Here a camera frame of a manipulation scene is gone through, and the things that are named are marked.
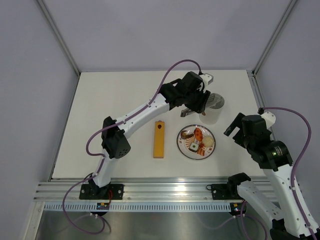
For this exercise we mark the right aluminium frame post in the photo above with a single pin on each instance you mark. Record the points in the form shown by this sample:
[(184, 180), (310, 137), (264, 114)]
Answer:
[(275, 35)]

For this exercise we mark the white cylindrical lunch container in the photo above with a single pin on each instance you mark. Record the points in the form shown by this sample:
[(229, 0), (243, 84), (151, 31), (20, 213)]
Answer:
[(213, 109)]

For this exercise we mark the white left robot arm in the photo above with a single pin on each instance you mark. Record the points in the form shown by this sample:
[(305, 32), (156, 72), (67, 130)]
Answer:
[(116, 132)]

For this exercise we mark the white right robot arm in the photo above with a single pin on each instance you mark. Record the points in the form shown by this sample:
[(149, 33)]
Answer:
[(292, 220)]

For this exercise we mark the aluminium frame post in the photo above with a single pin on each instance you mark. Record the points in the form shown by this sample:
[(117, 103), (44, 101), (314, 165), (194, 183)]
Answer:
[(48, 17), (275, 35)]

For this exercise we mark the sushi roll with green centre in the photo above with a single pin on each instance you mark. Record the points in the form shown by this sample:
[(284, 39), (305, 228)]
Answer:
[(194, 147)]

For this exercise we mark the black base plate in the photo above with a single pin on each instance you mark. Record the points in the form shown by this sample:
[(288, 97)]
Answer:
[(221, 192), (109, 192)]

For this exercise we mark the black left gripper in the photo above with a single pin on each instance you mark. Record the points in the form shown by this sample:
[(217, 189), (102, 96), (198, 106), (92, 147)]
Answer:
[(199, 106)]

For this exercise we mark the aluminium mounting rail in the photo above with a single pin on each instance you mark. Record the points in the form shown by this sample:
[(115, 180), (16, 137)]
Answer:
[(146, 189)]

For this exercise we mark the brown mushroom food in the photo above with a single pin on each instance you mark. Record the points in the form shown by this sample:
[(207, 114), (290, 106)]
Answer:
[(184, 135)]

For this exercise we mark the round patterned plate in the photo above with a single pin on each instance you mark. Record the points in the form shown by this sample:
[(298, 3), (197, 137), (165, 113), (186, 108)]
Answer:
[(184, 144)]

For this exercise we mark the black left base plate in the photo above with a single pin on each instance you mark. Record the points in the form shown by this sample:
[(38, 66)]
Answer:
[(109, 192)]

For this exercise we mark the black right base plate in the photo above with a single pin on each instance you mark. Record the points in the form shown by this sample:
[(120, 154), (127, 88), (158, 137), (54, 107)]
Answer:
[(221, 192)]

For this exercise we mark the white slotted cable duct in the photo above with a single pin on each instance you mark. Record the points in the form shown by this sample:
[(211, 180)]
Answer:
[(139, 207)]

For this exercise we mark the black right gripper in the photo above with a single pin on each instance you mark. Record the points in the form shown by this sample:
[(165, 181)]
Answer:
[(237, 122)]

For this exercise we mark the left aluminium frame post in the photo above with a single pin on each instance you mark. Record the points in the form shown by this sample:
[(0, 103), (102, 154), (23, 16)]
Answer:
[(48, 17)]

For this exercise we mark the yellow rectangular box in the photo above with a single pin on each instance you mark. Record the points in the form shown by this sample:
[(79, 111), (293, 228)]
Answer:
[(159, 140)]

